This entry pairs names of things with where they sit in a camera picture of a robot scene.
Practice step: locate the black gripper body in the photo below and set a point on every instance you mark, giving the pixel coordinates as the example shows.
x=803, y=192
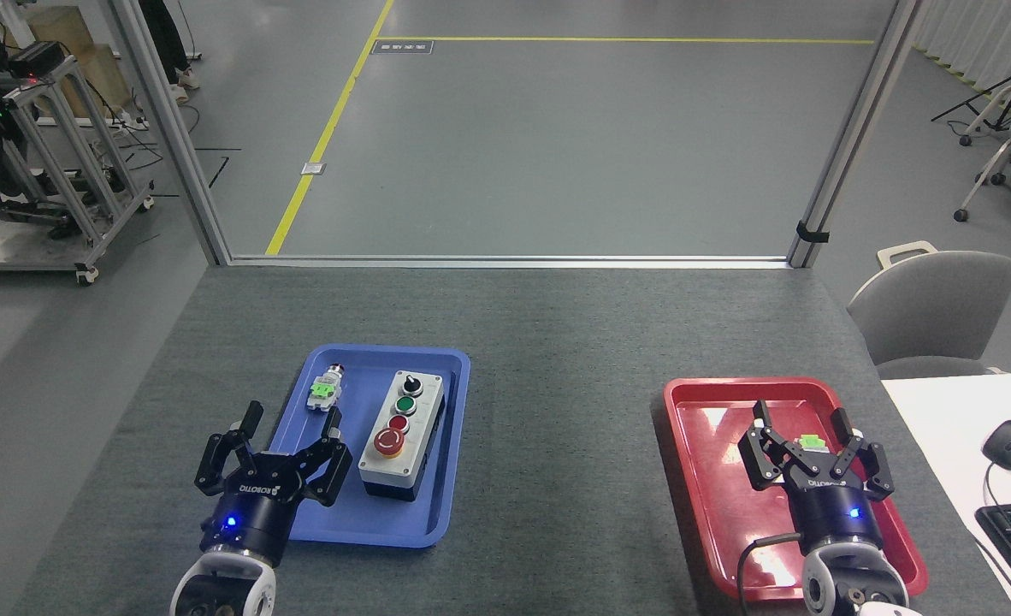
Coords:
x=835, y=509
x=253, y=513

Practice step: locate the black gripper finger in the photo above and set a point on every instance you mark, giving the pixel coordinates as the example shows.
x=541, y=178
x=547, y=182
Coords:
x=771, y=449
x=217, y=458
x=328, y=469
x=866, y=462

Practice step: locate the grey control box with buttons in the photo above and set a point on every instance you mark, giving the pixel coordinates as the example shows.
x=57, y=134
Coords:
x=403, y=432

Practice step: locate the small push button green block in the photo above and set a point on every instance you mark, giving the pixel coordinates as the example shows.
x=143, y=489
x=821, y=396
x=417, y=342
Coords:
x=324, y=392

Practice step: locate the red plastic tray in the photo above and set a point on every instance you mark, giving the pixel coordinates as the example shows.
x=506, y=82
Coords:
x=719, y=479

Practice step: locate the blue plastic tray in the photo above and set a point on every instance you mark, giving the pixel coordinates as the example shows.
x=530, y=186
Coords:
x=369, y=513

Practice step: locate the white desk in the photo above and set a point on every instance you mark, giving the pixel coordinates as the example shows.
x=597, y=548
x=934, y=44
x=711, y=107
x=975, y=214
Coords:
x=942, y=428

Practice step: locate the grey office chair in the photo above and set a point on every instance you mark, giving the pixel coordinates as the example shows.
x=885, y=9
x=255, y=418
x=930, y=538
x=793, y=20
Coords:
x=933, y=308

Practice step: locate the silver floor socket plate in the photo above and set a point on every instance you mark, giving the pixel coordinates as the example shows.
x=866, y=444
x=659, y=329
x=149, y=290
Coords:
x=313, y=168

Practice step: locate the black stand legs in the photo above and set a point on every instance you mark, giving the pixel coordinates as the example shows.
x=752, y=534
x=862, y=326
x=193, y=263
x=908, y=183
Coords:
x=972, y=101

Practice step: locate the person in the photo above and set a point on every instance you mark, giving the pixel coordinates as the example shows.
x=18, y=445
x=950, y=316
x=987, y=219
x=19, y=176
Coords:
x=163, y=34

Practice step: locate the dark floor label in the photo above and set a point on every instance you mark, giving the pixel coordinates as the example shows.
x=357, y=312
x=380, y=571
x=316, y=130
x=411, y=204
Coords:
x=403, y=47

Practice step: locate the white curtain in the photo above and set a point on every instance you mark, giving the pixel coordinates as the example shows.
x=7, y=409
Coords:
x=993, y=34

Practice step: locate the small green switch part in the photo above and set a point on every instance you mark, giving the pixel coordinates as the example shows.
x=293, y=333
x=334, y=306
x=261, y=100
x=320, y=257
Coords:
x=811, y=442

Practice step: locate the silver aluminium rail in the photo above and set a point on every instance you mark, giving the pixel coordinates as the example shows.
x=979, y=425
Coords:
x=514, y=261

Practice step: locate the aluminium frame cart on wheels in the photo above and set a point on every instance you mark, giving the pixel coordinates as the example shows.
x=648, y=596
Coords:
x=69, y=162

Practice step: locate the silver aluminium post black clip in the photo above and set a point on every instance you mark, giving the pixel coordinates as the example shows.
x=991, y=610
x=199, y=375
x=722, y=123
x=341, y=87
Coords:
x=856, y=128

